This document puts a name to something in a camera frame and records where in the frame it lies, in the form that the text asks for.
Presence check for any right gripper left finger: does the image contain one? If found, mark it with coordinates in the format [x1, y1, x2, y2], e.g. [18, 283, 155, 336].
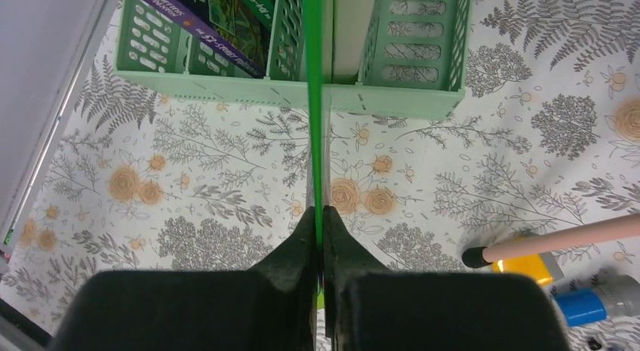
[50, 208, 318, 350]

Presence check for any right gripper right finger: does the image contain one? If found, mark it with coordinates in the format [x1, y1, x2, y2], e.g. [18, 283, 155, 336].
[322, 206, 570, 350]

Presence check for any blue grey toy piece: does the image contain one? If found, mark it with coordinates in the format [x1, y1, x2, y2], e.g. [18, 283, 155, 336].
[552, 275, 639, 328]

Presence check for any purple Treehouse book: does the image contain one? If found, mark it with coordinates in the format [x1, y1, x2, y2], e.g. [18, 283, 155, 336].
[142, 0, 268, 79]

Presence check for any green plastic folder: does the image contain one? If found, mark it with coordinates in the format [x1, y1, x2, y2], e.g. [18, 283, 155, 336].
[303, 0, 324, 293]

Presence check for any white binder folder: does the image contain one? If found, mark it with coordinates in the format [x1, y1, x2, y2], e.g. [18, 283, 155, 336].
[322, 0, 375, 84]

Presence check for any yellow toy block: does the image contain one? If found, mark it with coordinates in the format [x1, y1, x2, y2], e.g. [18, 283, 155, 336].
[483, 232, 567, 286]

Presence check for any floral table mat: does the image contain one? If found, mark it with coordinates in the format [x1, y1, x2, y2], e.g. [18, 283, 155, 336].
[1, 0, 639, 334]

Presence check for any green desktop file organizer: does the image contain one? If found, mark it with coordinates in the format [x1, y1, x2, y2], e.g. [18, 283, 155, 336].
[115, 0, 471, 120]

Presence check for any pink music stand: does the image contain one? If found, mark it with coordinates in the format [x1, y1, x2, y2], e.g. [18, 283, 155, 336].
[461, 214, 639, 269]

